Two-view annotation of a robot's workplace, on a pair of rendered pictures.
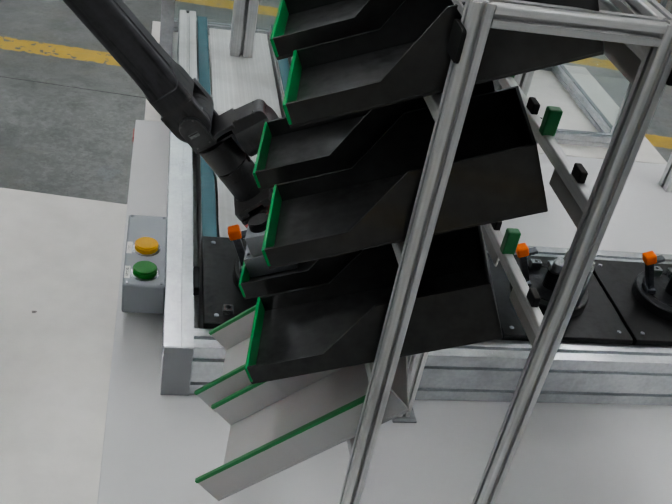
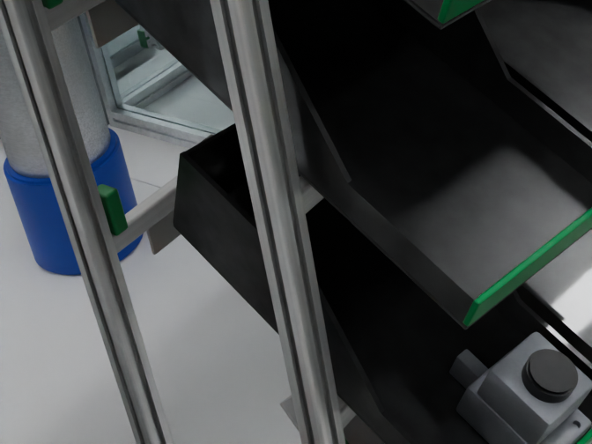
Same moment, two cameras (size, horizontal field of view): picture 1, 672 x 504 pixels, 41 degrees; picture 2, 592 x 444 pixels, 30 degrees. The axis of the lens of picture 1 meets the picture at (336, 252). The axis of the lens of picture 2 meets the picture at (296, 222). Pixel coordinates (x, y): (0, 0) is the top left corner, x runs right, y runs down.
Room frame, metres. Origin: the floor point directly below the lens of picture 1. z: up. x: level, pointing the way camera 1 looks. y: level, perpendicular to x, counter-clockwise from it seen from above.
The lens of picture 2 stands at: (1.28, 0.41, 1.70)
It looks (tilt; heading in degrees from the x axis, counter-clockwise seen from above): 34 degrees down; 237
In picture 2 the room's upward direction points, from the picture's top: 10 degrees counter-clockwise
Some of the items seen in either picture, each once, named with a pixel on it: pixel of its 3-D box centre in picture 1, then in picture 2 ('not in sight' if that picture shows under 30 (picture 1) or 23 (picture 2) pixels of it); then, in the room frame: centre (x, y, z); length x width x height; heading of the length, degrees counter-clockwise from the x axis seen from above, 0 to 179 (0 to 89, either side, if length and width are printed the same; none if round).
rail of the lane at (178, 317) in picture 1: (181, 212); not in sight; (1.44, 0.31, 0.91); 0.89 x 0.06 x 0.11; 14
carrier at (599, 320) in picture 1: (554, 275); not in sight; (1.33, -0.39, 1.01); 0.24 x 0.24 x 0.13; 14
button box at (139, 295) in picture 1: (145, 261); not in sight; (1.24, 0.32, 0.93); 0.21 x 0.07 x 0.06; 14
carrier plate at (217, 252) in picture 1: (273, 284); not in sight; (1.21, 0.09, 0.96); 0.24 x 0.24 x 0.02; 14
